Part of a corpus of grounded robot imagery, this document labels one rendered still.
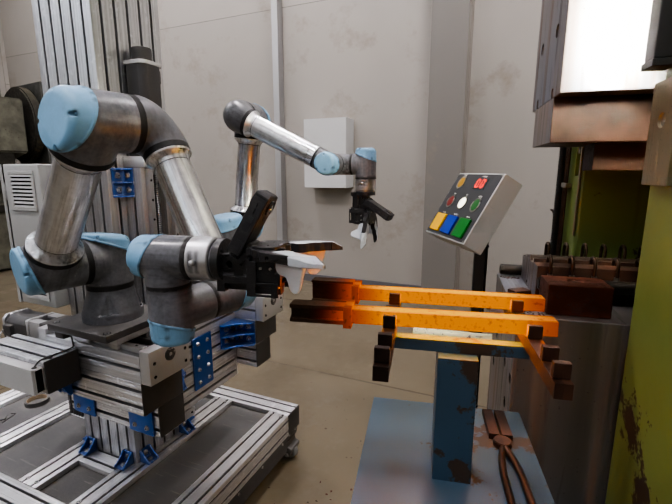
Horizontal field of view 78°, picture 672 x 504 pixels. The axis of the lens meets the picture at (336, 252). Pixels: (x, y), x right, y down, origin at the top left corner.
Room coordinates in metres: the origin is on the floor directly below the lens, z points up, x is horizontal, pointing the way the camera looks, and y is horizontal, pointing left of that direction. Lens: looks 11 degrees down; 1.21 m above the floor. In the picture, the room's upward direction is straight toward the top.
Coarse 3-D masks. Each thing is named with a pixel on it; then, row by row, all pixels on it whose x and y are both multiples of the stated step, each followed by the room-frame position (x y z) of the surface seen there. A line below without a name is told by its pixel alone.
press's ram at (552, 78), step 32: (544, 0) 1.15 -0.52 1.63; (576, 0) 0.89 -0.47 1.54; (608, 0) 0.88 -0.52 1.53; (640, 0) 0.86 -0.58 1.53; (544, 32) 1.11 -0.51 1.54; (576, 32) 0.89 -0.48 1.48; (608, 32) 0.88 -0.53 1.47; (640, 32) 0.86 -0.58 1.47; (544, 64) 1.08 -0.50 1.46; (576, 64) 0.89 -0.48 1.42; (608, 64) 0.88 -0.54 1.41; (640, 64) 0.86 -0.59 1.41; (544, 96) 1.04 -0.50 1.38; (576, 96) 0.93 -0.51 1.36
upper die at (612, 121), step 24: (600, 96) 0.92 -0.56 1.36; (624, 96) 0.91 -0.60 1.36; (648, 96) 0.90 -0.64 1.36; (552, 120) 0.94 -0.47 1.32; (576, 120) 0.93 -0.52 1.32; (600, 120) 0.92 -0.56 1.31; (624, 120) 0.91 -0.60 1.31; (648, 120) 0.90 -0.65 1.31; (552, 144) 1.00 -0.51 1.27; (576, 144) 1.00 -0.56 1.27
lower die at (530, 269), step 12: (528, 264) 1.05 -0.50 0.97; (540, 264) 0.96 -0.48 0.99; (564, 264) 0.96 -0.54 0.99; (576, 264) 0.96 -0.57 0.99; (588, 264) 0.96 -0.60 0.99; (600, 264) 0.95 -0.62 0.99; (624, 264) 0.94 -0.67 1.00; (528, 276) 1.04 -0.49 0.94; (540, 276) 0.94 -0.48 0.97; (576, 276) 0.92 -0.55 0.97; (588, 276) 0.92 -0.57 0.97; (600, 276) 0.91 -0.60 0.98; (612, 276) 0.91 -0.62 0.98; (624, 276) 0.90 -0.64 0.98; (636, 276) 0.89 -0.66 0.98; (624, 300) 0.90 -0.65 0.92
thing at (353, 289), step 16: (320, 288) 0.78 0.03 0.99; (336, 288) 0.77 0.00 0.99; (352, 288) 0.75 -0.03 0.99; (368, 288) 0.75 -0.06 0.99; (384, 288) 0.75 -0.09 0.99; (400, 288) 0.75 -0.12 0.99; (416, 288) 0.75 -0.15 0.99; (432, 304) 0.72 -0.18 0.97; (448, 304) 0.72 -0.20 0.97; (464, 304) 0.71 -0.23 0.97; (480, 304) 0.71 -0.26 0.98; (496, 304) 0.70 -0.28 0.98; (528, 304) 0.69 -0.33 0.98; (544, 304) 0.69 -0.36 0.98
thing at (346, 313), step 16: (304, 304) 0.65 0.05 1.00; (320, 304) 0.65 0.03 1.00; (336, 304) 0.65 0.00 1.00; (352, 304) 0.64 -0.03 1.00; (304, 320) 0.64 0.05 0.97; (320, 320) 0.64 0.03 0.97; (336, 320) 0.64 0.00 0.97; (352, 320) 0.63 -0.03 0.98; (368, 320) 0.62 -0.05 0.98; (400, 320) 0.62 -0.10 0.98; (416, 320) 0.61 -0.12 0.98; (432, 320) 0.61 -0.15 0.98; (448, 320) 0.60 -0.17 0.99; (464, 320) 0.60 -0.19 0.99; (480, 320) 0.59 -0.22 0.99; (496, 320) 0.59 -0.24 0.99; (512, 320) 0.59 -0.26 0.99; (528, 320) 0.58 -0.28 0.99; (544, 320) 0.58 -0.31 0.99
